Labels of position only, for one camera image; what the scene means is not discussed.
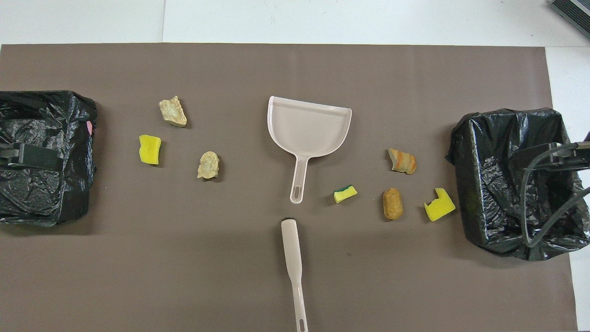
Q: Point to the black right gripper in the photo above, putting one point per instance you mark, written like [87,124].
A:
[566,157]

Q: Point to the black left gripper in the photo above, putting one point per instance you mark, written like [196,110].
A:
[39,159]

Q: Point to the plain yellow sponge piece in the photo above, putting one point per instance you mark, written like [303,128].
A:
[150,150]

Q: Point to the notched yellow sponge piece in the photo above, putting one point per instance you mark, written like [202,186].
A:
[440,207]

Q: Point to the beige foam chunk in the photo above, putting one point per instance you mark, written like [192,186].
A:
[208,165]
[173,113]

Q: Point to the striped croissant piece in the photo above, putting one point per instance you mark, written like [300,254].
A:
[402,161]

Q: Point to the brown oval bread roll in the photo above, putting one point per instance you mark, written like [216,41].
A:
[392,204]

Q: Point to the small yellow green sponge piece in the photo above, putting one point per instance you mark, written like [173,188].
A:
[345,195]

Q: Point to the beige plastic dustpan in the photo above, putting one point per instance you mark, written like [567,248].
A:
[306,129]

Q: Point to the beige hand brush black bristles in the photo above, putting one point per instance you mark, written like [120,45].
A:
[291,244]

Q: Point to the bin with black plastic bag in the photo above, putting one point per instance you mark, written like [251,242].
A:
[41,120]
[493,184]

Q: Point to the dark ribbed device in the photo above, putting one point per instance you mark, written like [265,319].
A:
[574,11]

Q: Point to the brown table mat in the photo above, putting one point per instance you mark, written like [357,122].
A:
[230,258]

